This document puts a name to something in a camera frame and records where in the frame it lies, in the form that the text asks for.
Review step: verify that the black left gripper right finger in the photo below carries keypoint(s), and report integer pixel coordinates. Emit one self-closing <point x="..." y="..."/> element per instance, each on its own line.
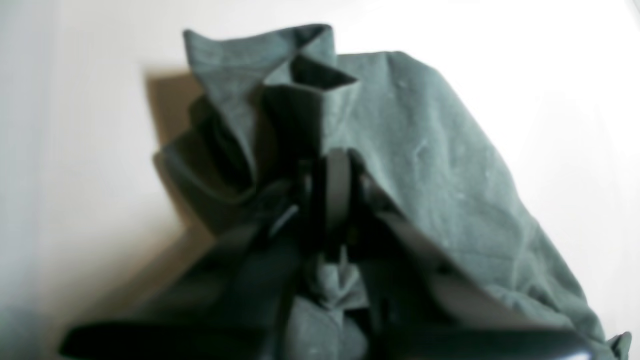
<point x="421" y="305"/>

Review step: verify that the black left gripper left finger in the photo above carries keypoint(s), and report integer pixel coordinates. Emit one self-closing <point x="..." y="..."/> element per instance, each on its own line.
<point x="233" y="304"/>

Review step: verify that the grey t-shirt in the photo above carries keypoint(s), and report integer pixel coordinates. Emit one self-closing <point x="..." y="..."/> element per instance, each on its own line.
<point x="276" y="99"/>

